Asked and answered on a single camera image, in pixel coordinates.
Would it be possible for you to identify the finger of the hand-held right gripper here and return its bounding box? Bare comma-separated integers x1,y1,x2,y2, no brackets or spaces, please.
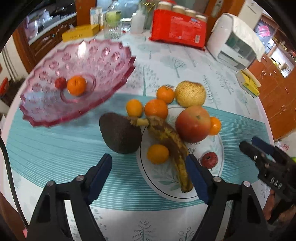
252,137,275,156
239,141,266,167

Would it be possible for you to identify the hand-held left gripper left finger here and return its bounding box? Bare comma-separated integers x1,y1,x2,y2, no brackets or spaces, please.
26,153,113,241

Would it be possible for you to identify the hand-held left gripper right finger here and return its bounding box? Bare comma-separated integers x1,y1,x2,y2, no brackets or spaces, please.
186,154,270,241

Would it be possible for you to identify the small red fruit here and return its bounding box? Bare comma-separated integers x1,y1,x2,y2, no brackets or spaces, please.
55,77,67,89
201,152,218,169

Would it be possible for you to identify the white leaf-print plate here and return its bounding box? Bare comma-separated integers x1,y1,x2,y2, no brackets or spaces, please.
136,104,224,201

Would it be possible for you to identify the tangerine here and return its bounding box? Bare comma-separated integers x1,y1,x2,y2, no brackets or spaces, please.
209,117,222,136
147,144,170,164
157,86,175,104
144,99,168,119
126,99,143,117
67,76,87,96

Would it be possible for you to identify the red apple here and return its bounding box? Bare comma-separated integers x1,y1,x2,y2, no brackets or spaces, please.
175,106,211,143

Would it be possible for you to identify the yellow pear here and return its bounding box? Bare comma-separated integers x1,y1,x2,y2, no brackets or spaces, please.
174,81,206,108

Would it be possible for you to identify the pink glass bowl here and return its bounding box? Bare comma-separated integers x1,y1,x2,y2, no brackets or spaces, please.
19,39,137,127

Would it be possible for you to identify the person's right hand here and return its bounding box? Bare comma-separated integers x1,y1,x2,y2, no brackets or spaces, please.
264,192,277,221

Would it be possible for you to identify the dark avocado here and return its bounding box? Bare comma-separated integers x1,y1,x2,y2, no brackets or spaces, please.
99,113,142,154

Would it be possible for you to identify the overripe spotted banana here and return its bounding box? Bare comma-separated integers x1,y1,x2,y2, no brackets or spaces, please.
128,116,193,193

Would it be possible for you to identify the wooden side cabinet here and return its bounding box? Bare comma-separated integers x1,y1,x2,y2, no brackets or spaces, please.
247,14,296,139

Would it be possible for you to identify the tree-print tablecloth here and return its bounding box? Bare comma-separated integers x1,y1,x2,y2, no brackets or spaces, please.
0,30,278,241

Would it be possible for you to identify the yellow sponge packet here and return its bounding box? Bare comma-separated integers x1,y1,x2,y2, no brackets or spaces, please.
236,68,262,98

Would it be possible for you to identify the white countertop appliance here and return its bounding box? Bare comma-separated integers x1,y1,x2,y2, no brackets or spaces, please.
206,13,265,71

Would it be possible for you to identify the red container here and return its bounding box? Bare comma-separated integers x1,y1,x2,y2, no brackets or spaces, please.
0,77,9,93

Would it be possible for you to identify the red plastic package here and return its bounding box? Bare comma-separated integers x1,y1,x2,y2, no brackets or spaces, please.
149,9,208,50

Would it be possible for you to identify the yellow cardboard box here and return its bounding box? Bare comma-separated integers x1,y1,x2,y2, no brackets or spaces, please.
62,24,100,42

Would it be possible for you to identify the clear drinking glass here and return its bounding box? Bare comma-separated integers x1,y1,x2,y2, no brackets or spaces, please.
104,21,122,39

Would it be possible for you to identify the wooden kitchen cabinet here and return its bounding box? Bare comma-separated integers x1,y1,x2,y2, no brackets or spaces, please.
13,11,77,72

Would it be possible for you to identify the white plastic bottle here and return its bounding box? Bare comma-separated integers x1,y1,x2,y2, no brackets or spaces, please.
131,10,145,34

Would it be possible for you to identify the white milk carton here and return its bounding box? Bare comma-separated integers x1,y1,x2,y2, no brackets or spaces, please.
90,6,103,25

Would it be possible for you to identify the green-labelled clear bottle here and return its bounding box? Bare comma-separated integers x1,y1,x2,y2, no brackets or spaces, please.
106,0,122,22

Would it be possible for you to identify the black cable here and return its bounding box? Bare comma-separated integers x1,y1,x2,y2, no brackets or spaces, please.
0,139,26,230

